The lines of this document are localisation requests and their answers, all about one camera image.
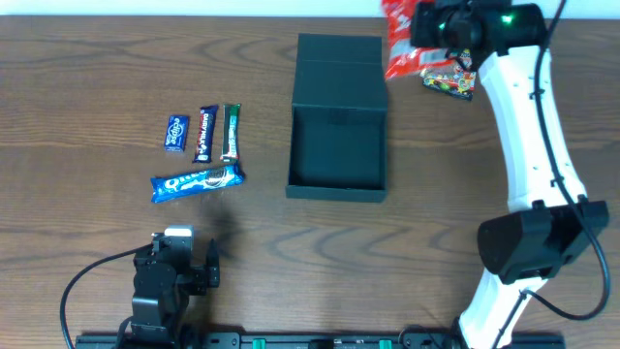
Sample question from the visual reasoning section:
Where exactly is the red snack bag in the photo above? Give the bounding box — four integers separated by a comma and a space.
381, 0, 453, 79

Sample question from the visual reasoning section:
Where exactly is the dark green box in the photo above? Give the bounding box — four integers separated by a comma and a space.
286, 33, 388, 203

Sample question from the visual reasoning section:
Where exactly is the purple Dairy Milk bar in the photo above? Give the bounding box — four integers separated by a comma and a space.
193, 105, 219, 163

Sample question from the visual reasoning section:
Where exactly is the blue Eclipse gum pack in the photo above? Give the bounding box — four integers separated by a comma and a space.
163, 115, 190, 152

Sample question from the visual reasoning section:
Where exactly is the green chocolate bar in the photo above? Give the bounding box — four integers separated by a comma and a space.
220, 104, 241, 163

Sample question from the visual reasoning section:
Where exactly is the black Haribo candy bag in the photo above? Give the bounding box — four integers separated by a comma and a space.
420, 49, 477, 101

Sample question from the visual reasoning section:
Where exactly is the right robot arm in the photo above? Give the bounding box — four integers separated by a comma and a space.
411, 1, 609, 348

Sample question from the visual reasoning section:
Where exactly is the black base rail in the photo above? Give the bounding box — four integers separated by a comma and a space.
74, 331, 567, 349

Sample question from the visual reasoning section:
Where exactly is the blue Oreo cookie pack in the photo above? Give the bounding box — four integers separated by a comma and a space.
150, 164, 245, 204

